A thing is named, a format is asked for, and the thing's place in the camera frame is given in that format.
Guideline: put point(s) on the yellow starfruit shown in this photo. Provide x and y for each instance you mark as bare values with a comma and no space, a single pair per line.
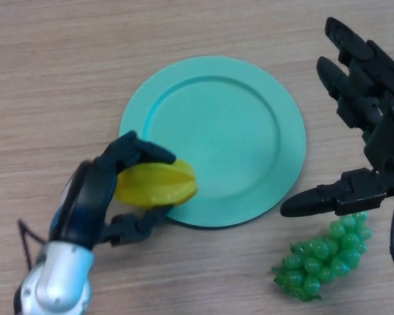
157,183

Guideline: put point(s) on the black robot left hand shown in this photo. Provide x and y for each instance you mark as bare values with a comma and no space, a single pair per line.
85,203

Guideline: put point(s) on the green grape bunch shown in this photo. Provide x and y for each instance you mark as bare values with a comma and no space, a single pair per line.
325,262

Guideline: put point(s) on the round green plate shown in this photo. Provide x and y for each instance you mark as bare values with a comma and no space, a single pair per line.
226,131

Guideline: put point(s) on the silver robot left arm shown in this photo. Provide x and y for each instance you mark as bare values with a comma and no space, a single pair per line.
59,279

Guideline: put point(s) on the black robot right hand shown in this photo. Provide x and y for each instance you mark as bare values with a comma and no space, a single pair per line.
384,141

